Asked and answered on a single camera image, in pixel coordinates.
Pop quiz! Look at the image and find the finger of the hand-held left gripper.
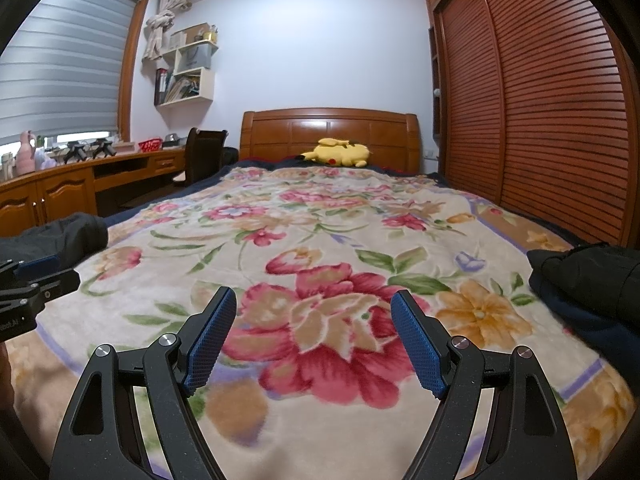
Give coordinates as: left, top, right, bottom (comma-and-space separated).
0, 254, 59, 282
0, 269, 81, 311

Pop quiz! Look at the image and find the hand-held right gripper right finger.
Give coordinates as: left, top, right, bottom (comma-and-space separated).
390, 288, 574, 480

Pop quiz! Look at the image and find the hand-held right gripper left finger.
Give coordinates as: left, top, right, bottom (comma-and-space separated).
47, 286, 238, 480

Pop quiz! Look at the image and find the black zip jacket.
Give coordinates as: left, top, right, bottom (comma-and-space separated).
0, 212, 109, 274

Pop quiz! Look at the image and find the person's left hand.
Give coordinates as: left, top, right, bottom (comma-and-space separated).
0, 342, 15, 411

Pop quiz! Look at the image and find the wooden desk with cabinets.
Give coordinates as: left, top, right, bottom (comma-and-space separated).
0, 149, 188, 239

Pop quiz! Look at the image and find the pink vase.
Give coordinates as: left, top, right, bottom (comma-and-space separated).
17, 131, 39, 176

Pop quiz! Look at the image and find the floral blanket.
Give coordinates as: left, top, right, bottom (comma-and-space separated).
0, 165, 636, 480

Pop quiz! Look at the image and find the black puffer coat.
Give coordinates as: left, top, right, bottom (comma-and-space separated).
527, 242, 640, 312

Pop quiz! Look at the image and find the navy cloth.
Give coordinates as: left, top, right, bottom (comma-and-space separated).
530, 280, 640, 353

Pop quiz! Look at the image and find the dark wooden chair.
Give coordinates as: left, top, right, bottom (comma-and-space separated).
172, 127, 230, 189

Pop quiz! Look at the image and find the grey window blind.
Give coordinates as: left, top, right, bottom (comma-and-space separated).
0, 0, 146, 149

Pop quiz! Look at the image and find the yellow plush toy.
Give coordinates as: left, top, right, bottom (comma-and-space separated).
299, 137, 374, 169

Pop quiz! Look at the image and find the wooden bed headboard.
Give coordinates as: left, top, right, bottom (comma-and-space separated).
239, 108, 420, 176

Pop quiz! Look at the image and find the grey paper bag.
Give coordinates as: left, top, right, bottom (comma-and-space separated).
177, 42, 214, 74

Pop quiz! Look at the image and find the tied beige curtain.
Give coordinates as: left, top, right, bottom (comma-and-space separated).
141, 0, 193, 63

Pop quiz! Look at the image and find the wooden louvered wardrobe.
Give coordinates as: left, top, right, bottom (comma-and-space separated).
424, 0, 636, 249

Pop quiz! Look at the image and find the white wall shelf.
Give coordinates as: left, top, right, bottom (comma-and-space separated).
154, 24, 221, 107

